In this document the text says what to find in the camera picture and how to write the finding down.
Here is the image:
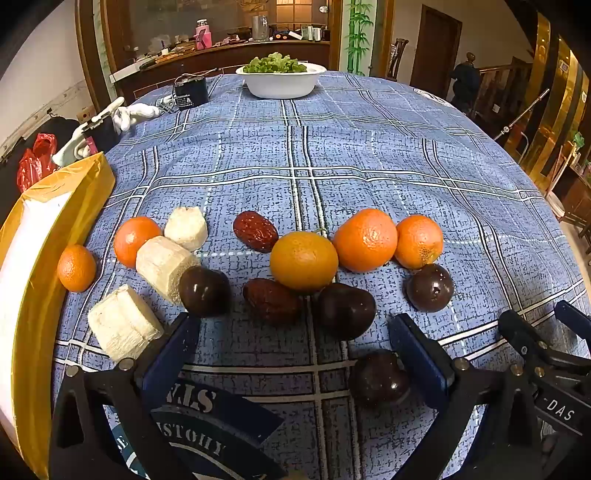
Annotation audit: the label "dark plum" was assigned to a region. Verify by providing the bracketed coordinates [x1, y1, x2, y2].
[405, 264, 455, 312]
[349, 350, 410, 408]
[178, 266, 231, 318]
[311, 283, 377, 341]

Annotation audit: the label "peeled cane piece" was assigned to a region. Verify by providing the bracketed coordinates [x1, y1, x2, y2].
[135, 236, 200, 305]
[164, 207, 208, 251]
[88, 284, 164, 363]

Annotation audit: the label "red date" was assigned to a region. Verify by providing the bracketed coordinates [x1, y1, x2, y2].
[232, 211, 279, 253]
[242, 278, 304, 325]

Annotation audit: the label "small orange tangerine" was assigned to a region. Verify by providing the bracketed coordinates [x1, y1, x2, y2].
[57, 244, 96, 292]

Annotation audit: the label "large orange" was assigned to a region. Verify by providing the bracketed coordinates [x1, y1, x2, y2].
[332, 208, 398, 273]

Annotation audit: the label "yellowish central orange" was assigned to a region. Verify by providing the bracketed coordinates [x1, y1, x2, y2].
[270, 231, 339, 293]

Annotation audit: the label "blue plaid tablecloth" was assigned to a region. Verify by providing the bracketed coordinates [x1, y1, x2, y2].
[51, 71, 591, 480]

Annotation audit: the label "yellow foam-lined box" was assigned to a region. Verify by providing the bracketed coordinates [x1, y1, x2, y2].
[1, 154, 115, 479]

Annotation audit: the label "black and pink clutter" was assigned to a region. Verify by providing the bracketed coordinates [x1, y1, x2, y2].
[51, 97, 124, 168]

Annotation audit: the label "black sofa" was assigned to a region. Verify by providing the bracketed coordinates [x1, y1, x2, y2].
[0, 115, 82, 227]

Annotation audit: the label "red plastic bag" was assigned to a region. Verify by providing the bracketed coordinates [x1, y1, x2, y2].
[16, 133, 58, 193]

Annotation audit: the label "small black box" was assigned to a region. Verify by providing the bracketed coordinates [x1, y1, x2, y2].
[173, 74, 208, 110]

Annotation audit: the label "person in dark clothes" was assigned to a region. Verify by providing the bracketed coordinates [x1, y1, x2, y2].
[451, 52, 480, 114]

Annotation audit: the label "white bowl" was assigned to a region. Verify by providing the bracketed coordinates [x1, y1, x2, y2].
[235, 62, 327, 100]

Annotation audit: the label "wooden counter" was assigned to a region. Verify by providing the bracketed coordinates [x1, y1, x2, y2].
[115, 40, 332, 103]

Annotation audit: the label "green leafy vegetables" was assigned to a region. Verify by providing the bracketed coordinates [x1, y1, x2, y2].
[242, 52, 308, 74]

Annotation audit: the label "pink bottle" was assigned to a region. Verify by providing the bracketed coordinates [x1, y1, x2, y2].
[194, 19, 213, 50]

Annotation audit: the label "glass jar on counter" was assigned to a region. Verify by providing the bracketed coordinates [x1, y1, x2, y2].
[252, 15, 270, 42]

